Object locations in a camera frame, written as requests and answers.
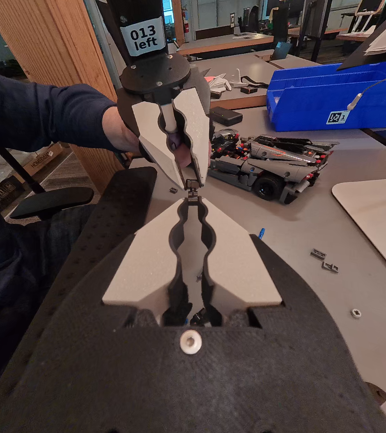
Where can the dark laptop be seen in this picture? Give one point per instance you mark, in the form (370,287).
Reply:
(281,50)

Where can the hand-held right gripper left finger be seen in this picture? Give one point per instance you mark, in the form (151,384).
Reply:
(139,270)

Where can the grey lego plate with hole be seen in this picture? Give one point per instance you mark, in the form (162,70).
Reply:
(318,254)
(199,275)

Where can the small black orange box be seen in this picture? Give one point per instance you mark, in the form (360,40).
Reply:
(247,90)

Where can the black lego pin piece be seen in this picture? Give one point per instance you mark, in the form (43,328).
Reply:
(194,184)

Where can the blue storage bin with tag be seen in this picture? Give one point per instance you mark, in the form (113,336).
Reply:
(314,108)

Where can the black chair armrest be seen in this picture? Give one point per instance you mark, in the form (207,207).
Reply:
(54,201)

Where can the wooden pillar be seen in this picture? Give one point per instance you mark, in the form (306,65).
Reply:
(61,40)

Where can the person's left hand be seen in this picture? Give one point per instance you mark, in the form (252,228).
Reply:
(122,135)

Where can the dark box with symbols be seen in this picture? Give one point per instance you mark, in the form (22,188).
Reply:
(3,194)

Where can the short blue lego pin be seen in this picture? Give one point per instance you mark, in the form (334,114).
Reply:
(188,319)

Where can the white round screw head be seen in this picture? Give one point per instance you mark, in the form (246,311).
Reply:
(356,313)

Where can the black and red device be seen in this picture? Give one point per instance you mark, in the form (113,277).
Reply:
(215,94)

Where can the grey lego car model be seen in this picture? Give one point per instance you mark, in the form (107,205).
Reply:
(274,162)

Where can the background wooden desk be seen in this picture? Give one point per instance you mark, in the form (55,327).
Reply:
(225,42)

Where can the black lego cross connector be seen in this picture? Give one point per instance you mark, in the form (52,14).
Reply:
(201,318)

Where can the grey pronged lego plate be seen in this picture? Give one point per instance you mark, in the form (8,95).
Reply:
(330,267)

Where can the cardboard box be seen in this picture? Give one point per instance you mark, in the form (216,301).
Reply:
(40,159)

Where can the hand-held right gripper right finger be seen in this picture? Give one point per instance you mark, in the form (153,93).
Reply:
(243,270)

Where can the black battery box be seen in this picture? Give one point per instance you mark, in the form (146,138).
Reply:
(226,115)

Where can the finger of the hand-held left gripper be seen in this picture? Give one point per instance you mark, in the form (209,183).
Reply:
(198,128)
(149,128)

